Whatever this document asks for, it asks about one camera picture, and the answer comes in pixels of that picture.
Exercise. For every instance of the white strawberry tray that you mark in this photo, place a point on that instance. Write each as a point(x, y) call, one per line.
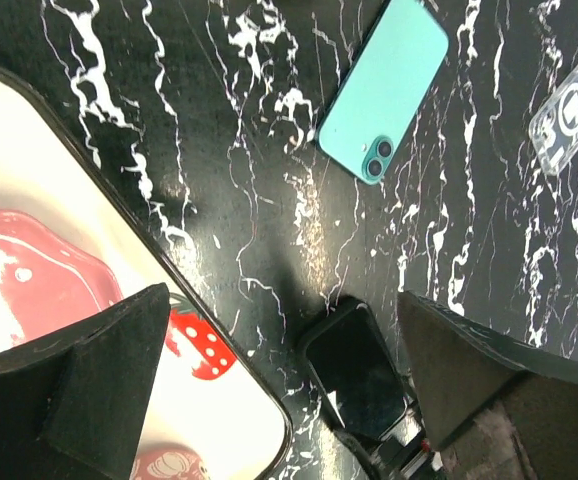
point(204, 396)

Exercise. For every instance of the pink dotted plate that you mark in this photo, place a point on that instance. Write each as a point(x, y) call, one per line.
point(46, 283)

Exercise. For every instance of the phone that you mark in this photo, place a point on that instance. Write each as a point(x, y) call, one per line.
point(383, 90)

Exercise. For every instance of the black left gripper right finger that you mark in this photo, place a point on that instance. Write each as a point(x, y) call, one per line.
point(493, 407)

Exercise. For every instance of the clear transparent phone case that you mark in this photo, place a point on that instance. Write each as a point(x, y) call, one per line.
point(553, 130)

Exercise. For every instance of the black smartphone on table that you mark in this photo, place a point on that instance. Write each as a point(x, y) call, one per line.
point(346, 358)

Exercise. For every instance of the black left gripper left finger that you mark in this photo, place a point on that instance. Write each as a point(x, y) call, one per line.
point(73, 402)

